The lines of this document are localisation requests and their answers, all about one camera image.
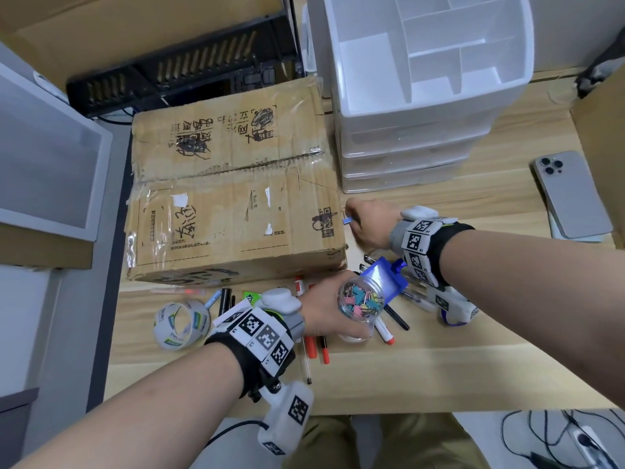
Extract person's right hand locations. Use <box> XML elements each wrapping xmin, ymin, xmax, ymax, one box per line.
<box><xmin>345</xmin><ymin>197</ymin><xmax>404</xmax><ymax>249</ymax></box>

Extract person's left hand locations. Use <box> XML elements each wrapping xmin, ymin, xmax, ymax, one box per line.
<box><xmin>298</xmin><ymin>270</ymin><xmax>377</xmax><ymax>340</ymax></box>

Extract fat white marker orange cap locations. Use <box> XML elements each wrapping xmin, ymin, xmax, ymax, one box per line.
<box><xmin>294</xmin><ymin>276</ymin><xmax>318</xmax><ymax>360</ymax></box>

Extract clear plastic jar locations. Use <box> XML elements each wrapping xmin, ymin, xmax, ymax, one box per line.
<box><xmin>337</xmin><ymin>276</ymin><xmax>387</xmax><ymax>326</ymax></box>

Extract pile of colourful binder clips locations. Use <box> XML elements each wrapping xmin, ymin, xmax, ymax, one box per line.
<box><xmin>340</xmin><ymin>283</ymin><xmax>384</xmax><ymax>318</ymax></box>

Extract blue lanyard card holder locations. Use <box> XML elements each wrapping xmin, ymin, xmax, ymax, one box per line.
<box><xmin>363</xmin><ymin>257</ymin><xmax>465</xmax><ymax>328</ymax></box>

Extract slim white marker red cap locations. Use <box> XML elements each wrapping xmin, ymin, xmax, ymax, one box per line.
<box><xmin>373</xmin><ymin>317</ymin><xmax>395</xmax><ymax>347</ymax></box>

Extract black marker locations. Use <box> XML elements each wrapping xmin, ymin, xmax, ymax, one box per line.
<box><xmin>383</xmin><ymin>305</ymin><xmax>411</xmax><ymax>332</ymax></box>

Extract bunch of clear gel pens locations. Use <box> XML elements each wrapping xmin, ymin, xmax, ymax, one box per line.
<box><xmin>400</xmin><ymin>283</ymin><xmax>436</xmax><ymax>311</ymax></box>

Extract clear tape roll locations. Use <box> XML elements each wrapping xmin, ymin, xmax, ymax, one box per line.
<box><xmin>154</xmin><ymin>301</ymin><xmax>212</xmax><ymax>352</ymax></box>

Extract white plastic drawer organizer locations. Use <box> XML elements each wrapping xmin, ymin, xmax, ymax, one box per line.
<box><xmin>322</xmin><ymin>0</ymin><xmax>536</xmax><ymax>195</ymax></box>

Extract person's left forearm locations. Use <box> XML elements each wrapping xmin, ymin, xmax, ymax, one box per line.
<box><xmin>9</xmin><ymin>344</ymin><xmax>245</xmax><ymax>469</ymax></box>

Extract person's right forearm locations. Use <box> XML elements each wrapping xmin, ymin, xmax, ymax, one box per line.
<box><xmin>441</xmin><ymin>229</ymin><xmax>625</xmax><ymax>406</ymax></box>

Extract person's khaki trousers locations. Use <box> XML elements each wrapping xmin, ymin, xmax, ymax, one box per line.
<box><xmin>281</xmin><ymin>414</ymin><xmax>492</xmax><ymax>469</ymax></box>

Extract right marker wrist band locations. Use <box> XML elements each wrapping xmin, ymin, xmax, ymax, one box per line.
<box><xmin>389</xmin><ymin>205</ymin><xmax>476</xmax><ymax>289</ymax></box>

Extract marker wrist band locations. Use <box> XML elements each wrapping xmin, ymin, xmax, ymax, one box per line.
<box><xmin>389</xmin><ymin>205</ymin><xmax>476</xmax><ymax>289</ymax></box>
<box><xmin>204</xmin><ymin>287</ymin><xmax>306</xmax><ymax>399</ymax></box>

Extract left marker wrist band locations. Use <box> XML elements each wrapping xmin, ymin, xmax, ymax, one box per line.
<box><xmin>204</xmin><ymin>287</ymin><xmax>306</xmax><ymax>399</ymax></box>

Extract taped brown cardboard box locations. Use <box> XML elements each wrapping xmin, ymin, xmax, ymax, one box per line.
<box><xmin>126</xmin><ymin>75</ymin><xmax>348</xmax><ymax>284</ymax></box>

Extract grey smartphone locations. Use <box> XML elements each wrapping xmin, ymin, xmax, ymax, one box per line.
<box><xmin>531</xmin><ymin>150</ymin><xmax>614</xmax><ymax>239</ymax></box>

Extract white flat pad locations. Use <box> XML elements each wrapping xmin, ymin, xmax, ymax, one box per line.
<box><xmin>546</xmin><ymin>209</ymin><xmax>611</xmax><ymax>242</ymax></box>

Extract black vented device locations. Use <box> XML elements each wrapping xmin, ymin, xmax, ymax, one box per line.
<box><xmin>66</xmin><ymin>12</ymin><xmax>303</xmax><ymax>119</ymax></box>

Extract flat brown cardboard sheet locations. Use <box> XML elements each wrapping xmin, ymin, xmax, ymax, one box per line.
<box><xmin>0</xmin><ymin>221</ymin><xmax>94</xmax><ymax>270</ymax></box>

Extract white power strip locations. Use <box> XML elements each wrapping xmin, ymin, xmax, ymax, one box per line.
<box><xmin>566</xmin><ymin>424</ymin><xmax>621</xmax><ymax>469</ymax></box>

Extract white framed grey panel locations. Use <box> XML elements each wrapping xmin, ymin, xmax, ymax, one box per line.
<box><xmin>0</xmin><ymin>61</ymin><xmax>114</xmax><ymax>242</ymax></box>

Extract grey cabinet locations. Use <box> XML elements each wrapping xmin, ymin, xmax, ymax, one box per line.
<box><xmin>0</xmin><ymin>388</ymin><xmax>40</xmax><ymax>455</ymax></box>

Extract open brown cardboard box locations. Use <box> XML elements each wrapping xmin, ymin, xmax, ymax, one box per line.
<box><xmin>0</xmin><ymin>0</ymin><xmax>286</xmax><ymax>91</ymax></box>

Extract white device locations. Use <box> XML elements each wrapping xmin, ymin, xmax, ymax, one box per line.
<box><xmin>31</xmin><ymin>70</ymin><xmax>69</xmax><ymax>104</ymax></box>

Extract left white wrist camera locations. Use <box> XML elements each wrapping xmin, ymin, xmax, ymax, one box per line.
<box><xmin>257</xmin><ymin>380</ymin><xmax>316</xmax><ymax>457</ymax></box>

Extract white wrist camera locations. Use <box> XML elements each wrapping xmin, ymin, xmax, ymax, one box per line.
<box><xmin>257</xmin><ymin>380</ymin><xmax>316</xmax><ymax>457</ymax></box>
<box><xmin>432</xmin><ymin>283</ymin><xmax>480</xmax><ymax>326</ymax></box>

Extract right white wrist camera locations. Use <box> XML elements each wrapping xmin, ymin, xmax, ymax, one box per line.
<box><xmin>432</xmin><ymin>283</ymin><xmax>480</xmax><ymax>326</ymax></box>

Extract black camera cable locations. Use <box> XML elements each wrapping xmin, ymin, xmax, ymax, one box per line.
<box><xmin>204</xmin><ymin>419</ymin><xmax>267</xmax><ymax>448</ymax></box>

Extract black floor cables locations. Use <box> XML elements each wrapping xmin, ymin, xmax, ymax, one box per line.
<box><xmin>501</xmin><ymin>410</ymin><xmax>625</xmax><ymax>469</ymax></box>

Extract black cable bundle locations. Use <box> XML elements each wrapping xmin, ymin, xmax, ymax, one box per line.
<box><xmin>575</xmin><ymin>41</ymin><xmax>625</xmax><ymax>98</ymax></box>

